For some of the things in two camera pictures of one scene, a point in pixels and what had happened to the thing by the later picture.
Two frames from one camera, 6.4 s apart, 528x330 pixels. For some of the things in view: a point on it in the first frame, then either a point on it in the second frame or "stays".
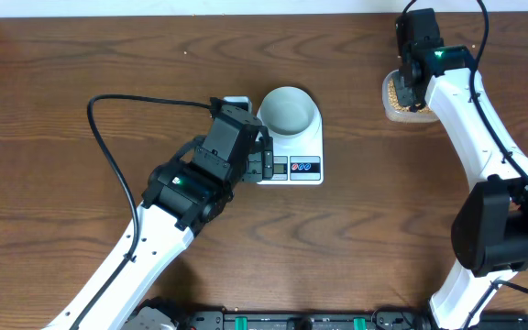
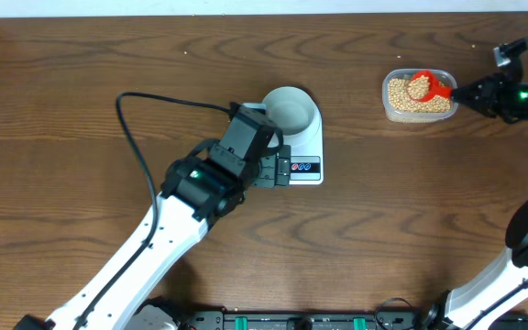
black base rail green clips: [218, 319] stays
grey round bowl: [287, 110] stays
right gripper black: [404, 98] to [489, 101]
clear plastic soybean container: [396, 112] stays
